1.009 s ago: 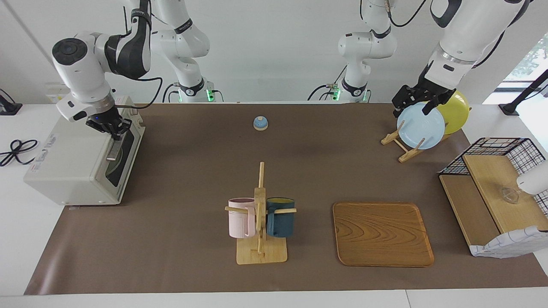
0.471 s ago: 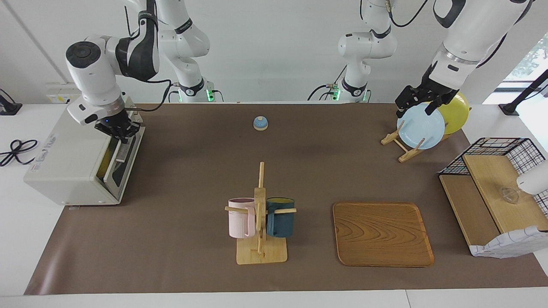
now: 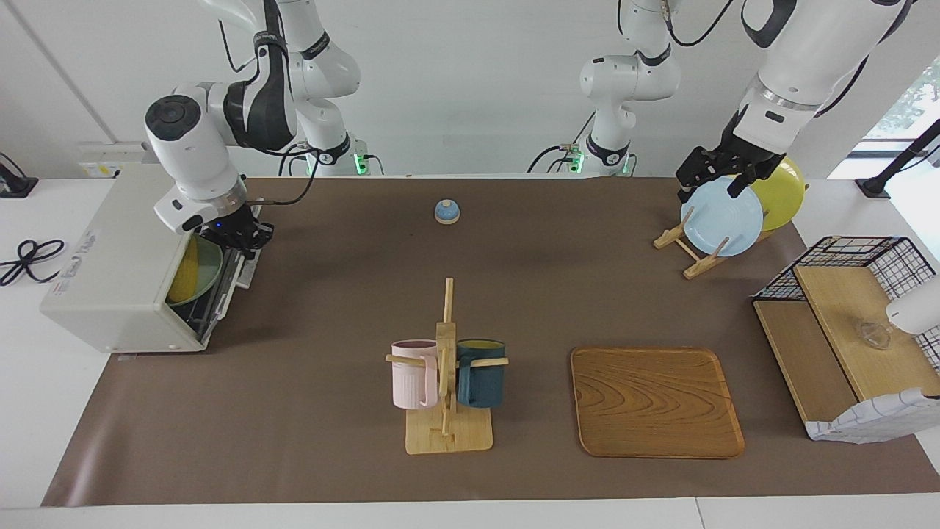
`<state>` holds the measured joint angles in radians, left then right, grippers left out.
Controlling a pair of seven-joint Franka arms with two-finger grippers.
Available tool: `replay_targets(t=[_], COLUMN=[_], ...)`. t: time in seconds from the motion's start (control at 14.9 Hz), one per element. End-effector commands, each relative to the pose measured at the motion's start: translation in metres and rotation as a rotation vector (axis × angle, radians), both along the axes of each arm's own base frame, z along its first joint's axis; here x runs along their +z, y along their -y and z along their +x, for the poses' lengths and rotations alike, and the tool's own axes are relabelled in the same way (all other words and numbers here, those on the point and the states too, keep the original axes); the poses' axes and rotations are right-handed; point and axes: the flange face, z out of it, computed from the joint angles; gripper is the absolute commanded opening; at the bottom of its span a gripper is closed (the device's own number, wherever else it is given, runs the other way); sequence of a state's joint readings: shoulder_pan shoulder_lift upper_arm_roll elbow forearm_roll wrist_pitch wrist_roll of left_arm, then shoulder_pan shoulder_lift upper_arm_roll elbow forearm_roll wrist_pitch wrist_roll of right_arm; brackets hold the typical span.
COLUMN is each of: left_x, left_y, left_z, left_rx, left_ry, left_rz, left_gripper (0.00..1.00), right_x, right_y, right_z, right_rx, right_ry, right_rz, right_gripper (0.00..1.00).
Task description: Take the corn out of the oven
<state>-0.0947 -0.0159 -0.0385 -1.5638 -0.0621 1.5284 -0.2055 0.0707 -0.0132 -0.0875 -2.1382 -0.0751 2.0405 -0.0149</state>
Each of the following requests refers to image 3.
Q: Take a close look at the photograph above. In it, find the wooden plate rack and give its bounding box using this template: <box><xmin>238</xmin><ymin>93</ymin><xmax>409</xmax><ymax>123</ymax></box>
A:
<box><xmin>654</xmin><ymin>184</ymin><xmax>810</xmax><ymax>280</ymax></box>

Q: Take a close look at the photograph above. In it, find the dark blue mug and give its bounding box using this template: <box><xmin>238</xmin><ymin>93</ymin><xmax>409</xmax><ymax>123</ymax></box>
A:
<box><xmin>457</xmin><ymin>339</ymin><xmax>507</xmax><ymax>409</ymax></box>

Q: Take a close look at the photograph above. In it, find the oven glass door with handle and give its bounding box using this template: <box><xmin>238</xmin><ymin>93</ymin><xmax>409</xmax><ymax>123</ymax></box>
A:
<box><xmin>192</xmin><ymin>220</ymin><xmax>259</xmax><ymax>346</ymax></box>

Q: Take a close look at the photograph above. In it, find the yellow plate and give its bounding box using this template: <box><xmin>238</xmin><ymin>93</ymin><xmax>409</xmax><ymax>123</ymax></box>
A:
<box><xmin>748</xmin><ymin>156</ymin><xmax>806</xmax><ymax>231</ymax></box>

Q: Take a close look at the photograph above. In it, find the clear glass cup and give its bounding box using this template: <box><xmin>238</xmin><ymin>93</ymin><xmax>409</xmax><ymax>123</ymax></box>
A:
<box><xmin>856</xmin><ymin>320</ymin><xmax>893</xmax><ymax>350</ymax></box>

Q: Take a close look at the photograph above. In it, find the white rounded device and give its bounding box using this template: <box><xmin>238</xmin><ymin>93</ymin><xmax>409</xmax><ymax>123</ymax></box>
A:
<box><xmin>886</xmin><ymin>276</ymin><xmax>940</xmax><ymax>337</ymax></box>

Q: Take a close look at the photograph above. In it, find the pink mug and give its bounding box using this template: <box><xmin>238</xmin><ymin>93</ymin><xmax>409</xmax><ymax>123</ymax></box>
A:
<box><xmin>391</xmin><ymin>339</ymin><xmax>439</xmax><ymax>410</ymax></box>

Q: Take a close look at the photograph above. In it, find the white toaster oven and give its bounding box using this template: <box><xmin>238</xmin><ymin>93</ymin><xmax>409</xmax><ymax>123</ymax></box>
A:
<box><xmin>40</xmin><ymin>163</ymin><xmax>259</xmax><ymax>353</ymax></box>

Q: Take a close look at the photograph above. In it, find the brown wooden tray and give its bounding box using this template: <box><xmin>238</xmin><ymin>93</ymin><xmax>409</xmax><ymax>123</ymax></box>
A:
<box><xmin>571</xmin><ymin>347</ymin><xmax>745</xmax><ymax>460</ymax></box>

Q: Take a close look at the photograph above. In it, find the black angled stand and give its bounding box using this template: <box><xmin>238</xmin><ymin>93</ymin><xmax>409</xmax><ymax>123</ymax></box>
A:
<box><xmin>856</xmin><ymin>118</ymin><xmax>940</xmax><ymax>199</ymax></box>

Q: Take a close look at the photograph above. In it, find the black wire wooden shelf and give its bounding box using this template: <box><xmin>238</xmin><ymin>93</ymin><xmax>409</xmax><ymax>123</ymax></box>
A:
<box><xmin>751</xmin><ymin>236</ymin><xmax>940</xmax><ymax>442</ymax></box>

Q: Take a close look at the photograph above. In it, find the black coiled cable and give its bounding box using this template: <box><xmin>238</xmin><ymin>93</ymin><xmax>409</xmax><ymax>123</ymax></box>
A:
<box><xmin>0</xmin><ymin>239</ymin><xmax>67</xmax><ymax>287</ymax></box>

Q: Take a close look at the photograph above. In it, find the wooden mug tree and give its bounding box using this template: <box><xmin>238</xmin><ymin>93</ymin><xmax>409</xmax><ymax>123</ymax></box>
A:
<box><xmin>386</xmin><ymin>278</ymin><xmax>510</xmax><ymax>455</ymax></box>

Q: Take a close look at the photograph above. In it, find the brown table mat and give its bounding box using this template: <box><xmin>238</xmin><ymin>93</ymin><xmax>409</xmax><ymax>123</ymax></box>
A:
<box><xmin>40</xmin><ymin>176</ymin><xmax>940</xmax><ymax>508</ymax></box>

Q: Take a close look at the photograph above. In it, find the white wall socket box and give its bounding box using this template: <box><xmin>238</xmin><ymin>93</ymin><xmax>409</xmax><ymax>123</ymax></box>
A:
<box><xmin>79</xmin><ymin>141</ymin><xmax>153</xmax><ymax>179</ymax></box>

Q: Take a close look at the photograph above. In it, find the black clamp stand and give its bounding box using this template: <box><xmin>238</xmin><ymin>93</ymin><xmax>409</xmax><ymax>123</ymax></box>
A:
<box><xmin>0</xmin><ymin>152</ymin><xmax>39</xmax><ymax>199</ymax></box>

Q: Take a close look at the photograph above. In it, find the pale green plate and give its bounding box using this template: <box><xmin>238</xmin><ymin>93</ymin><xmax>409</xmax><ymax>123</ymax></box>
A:
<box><xmin>165</xmin><ymin>234</ymin><xmax>223</xmax><ymax>306</ymax></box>

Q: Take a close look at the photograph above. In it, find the white checked cloth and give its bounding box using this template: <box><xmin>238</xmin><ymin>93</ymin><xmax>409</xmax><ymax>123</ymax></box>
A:
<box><xmin>805</xmin><ymin>388</ymin><xmax>940</xmax><ymax>445</ymax></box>

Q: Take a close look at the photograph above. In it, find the oven wire rack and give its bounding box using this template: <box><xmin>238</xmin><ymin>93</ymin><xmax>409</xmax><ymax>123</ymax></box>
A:
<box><xmin>173</xmin><ymin>294</ymin><xmax>223</xmax><ymax>329</ymax></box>

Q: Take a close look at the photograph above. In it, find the light blue plate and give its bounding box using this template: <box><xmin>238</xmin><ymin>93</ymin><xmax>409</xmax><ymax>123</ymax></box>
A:
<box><xmin>681</xmin><ymin>176</ymin><xmax>764</xmax><ymax>257</ymax></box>

